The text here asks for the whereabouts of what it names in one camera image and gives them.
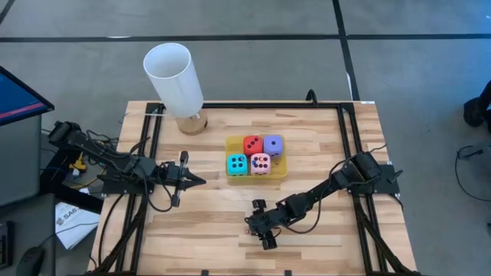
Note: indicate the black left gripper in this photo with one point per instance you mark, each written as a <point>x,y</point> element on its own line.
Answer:
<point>176,176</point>

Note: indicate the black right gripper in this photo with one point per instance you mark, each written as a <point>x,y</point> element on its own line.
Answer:
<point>266,222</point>

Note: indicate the large turquoise foam die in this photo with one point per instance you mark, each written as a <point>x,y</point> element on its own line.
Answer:
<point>234,166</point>

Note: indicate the yellow translucent plastic bin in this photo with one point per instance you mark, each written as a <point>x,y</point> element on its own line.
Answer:
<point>280,172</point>

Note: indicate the large pink foam die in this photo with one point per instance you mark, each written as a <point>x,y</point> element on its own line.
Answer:
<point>260,166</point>

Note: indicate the large red foam die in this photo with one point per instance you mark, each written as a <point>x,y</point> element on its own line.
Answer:
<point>253,145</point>

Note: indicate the large purple foam die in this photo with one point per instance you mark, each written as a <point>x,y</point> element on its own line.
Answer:
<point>273,145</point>

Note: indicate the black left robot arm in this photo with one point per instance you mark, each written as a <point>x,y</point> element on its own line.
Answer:
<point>115,163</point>

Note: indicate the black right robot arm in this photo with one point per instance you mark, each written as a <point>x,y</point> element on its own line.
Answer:
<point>330,186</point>

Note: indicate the black table edge clamp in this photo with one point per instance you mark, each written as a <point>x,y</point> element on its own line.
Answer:
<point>288,273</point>
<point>205,273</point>
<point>311,91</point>

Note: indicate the white cylindrical tube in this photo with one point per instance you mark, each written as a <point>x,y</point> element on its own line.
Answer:
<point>172,84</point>

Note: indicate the white paper booklet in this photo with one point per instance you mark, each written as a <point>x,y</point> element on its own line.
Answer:
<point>74,222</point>

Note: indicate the black computer mouse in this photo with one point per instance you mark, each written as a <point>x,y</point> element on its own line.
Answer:
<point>30,262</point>

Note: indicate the dark blue display monitor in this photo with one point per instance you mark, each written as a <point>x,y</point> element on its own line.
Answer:
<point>19,96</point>

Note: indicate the black keyboard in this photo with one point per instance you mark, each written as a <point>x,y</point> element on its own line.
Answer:
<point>4,245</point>

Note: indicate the person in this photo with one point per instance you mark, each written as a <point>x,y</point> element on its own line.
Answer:
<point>475,111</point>

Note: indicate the black aluminium table frame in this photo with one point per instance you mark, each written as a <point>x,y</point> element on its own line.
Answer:
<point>268,105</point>

